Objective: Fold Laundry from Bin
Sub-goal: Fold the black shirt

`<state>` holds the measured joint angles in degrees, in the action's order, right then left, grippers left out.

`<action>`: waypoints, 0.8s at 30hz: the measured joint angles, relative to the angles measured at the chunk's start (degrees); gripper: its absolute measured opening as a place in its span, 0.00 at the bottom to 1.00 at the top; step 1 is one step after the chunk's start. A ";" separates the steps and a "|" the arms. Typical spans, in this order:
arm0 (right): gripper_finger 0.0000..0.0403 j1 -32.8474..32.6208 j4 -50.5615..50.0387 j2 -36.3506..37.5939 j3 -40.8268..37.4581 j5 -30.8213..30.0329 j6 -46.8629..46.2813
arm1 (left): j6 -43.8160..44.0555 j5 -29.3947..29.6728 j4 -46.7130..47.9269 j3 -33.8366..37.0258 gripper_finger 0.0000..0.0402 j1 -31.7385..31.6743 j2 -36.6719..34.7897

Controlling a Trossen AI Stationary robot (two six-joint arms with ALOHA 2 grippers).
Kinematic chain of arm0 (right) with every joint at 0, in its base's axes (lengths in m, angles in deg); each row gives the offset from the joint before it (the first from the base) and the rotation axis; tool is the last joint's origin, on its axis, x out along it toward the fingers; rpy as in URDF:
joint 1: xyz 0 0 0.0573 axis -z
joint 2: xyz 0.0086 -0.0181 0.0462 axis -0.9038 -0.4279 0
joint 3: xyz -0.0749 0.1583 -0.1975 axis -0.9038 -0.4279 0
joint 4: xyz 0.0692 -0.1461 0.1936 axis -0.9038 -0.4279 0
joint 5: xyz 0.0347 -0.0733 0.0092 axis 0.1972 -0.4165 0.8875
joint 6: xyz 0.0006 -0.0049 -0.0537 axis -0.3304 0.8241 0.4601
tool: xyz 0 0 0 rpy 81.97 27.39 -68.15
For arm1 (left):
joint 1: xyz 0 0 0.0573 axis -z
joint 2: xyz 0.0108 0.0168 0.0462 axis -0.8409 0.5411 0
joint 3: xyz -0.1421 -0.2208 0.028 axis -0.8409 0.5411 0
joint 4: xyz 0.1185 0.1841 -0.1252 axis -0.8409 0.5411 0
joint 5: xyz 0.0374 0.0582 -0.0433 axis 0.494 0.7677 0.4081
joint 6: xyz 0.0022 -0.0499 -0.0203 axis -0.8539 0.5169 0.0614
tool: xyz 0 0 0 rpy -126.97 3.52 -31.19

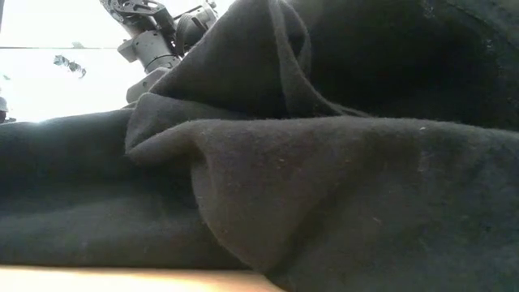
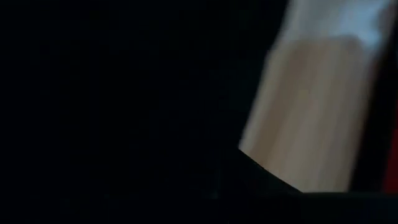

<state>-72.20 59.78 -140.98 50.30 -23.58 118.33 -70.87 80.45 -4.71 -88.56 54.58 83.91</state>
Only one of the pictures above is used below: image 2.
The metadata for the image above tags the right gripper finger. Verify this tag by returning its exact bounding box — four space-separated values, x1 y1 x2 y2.
237 148 304 224

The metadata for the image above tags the beige canvas tote bag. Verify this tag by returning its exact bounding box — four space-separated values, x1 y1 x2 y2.
278 0 394 49

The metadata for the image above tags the black garment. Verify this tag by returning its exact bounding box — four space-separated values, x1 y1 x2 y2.
0 0 290 195

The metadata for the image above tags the black aluminium table frame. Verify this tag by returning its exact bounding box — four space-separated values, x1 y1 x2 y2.
348 18 398 194

